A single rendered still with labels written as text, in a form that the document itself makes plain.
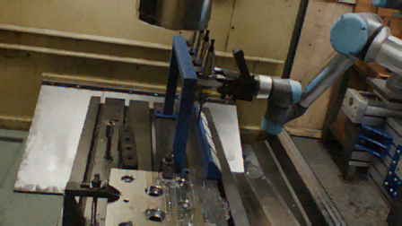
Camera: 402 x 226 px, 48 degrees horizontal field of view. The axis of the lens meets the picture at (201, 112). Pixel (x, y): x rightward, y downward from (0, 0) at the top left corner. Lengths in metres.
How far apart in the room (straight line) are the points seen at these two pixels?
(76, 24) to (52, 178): 0.66
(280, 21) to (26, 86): 1.17
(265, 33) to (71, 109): 0.92
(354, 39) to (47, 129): 1.25
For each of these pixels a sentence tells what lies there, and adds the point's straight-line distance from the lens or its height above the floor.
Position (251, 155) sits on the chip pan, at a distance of 2.19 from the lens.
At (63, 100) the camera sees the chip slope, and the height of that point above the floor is 0.82.
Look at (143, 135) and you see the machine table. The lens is 1.64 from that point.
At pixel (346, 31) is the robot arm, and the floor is 1.42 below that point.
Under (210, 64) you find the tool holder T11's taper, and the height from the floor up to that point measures 1.26.
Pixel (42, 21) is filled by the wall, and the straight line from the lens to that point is 2.07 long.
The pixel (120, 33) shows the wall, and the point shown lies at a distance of 2.04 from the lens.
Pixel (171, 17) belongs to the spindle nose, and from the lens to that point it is 0.91.
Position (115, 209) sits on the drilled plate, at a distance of 1.11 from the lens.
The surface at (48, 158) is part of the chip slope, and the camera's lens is 1.89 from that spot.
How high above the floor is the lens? 1.64
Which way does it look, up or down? 23 degrees down
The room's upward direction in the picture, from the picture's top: 10 degrees clockwise
